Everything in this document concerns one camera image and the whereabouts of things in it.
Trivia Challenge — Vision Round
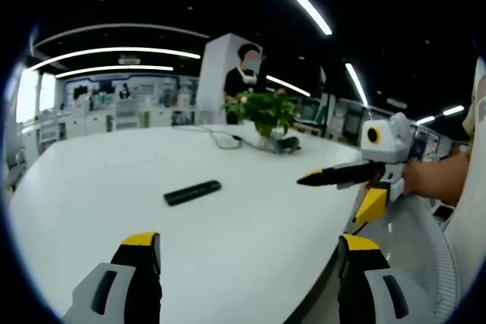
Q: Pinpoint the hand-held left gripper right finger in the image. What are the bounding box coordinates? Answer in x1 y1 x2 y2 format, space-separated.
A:
337 233 437 324

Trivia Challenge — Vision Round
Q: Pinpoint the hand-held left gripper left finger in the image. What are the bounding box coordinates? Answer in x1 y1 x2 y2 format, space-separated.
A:
62 231 163 324

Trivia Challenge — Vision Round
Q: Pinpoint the black remote control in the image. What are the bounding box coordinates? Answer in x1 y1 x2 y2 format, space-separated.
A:
163 180 222 207

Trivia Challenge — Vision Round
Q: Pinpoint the person's right hand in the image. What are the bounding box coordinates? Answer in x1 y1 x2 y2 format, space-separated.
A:
401 159 432 197

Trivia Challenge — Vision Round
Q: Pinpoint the dark monitor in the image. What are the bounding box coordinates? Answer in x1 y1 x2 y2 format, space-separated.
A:
342 105 366 140

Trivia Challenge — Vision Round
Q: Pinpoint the small dark object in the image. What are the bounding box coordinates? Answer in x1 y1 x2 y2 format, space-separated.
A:
278 136 302 153

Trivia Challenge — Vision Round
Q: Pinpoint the white mesh chair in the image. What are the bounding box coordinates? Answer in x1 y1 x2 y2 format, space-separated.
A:
419 208 461 323

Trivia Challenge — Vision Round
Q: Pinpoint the clear glass vase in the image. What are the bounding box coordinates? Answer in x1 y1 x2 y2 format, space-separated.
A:
257 125 286 155

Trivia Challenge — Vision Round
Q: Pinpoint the green potted plant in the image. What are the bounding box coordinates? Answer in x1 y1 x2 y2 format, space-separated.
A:
221 87 301 139

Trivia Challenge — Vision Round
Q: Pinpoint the person's white shirt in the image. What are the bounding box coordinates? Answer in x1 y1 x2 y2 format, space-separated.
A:
443 56 486 304

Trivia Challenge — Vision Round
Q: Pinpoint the white pillar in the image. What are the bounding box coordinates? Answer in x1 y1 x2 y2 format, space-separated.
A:
197 33 264 124

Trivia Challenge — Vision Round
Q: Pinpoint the white office chair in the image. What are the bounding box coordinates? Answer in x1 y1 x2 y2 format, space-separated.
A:
113 99 140 131

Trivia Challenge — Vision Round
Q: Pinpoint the white display shelving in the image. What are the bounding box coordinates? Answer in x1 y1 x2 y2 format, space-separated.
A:
56 73 200 136

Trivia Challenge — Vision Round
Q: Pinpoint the bright window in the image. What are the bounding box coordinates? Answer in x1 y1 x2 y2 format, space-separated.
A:
15 68 57 123

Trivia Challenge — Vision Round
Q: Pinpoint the grey cable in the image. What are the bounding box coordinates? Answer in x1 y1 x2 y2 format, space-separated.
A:
177 124 264 149

